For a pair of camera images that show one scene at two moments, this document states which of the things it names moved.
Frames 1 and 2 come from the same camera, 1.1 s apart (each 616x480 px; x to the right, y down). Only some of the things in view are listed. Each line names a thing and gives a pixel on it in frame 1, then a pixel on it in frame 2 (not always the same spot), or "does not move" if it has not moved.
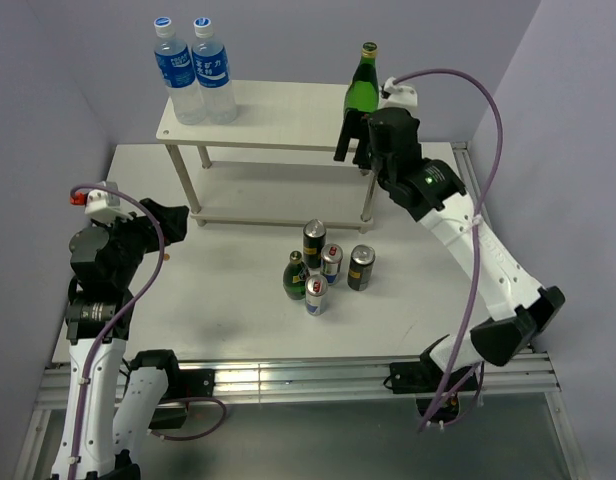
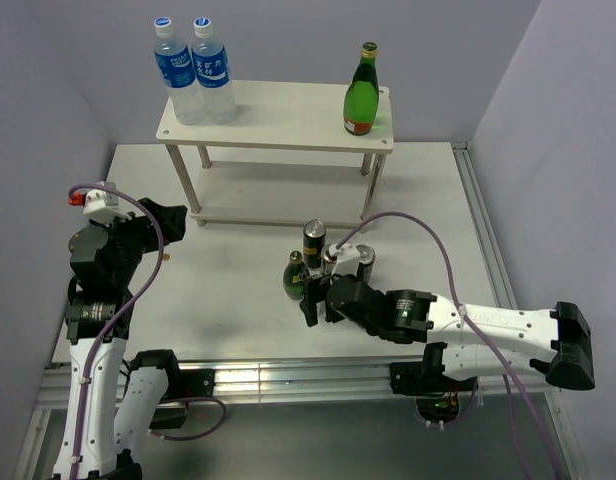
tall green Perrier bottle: x=362 y=94 does not move
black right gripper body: x=381 y=173 → x=333 y=312
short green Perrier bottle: x=294 y=277 does not move
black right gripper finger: x=350 y=130 → x=316 y=290
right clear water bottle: x=211 y=66 does not move
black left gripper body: x=133 y=238 does not move
